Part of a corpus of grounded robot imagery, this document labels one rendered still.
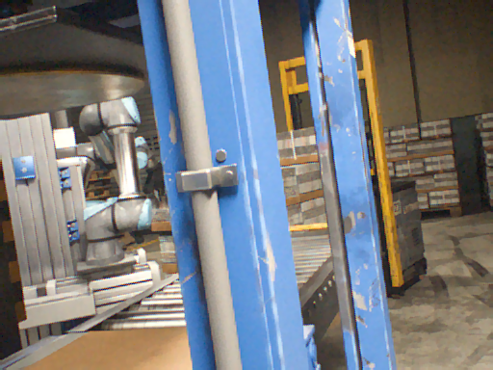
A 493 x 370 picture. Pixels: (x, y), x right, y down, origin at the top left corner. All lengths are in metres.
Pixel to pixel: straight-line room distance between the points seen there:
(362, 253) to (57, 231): 1.67
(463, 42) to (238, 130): 9.32
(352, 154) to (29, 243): 1.72
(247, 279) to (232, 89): 0.15
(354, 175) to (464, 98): 8.65
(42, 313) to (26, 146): 0.69
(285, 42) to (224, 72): 9.65
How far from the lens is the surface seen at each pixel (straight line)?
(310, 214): 3.63
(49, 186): 2.49
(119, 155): 2.33
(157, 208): 3.02
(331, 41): 1.05
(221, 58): 0.45
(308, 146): 3.81
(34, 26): 0.63
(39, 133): 2.50
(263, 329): 0.46
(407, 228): 4.57
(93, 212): 2.31
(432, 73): 9.68
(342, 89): 1.04
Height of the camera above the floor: 1.14
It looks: 3 degrees down
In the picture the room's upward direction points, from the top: 8 degrees counter-clockwise
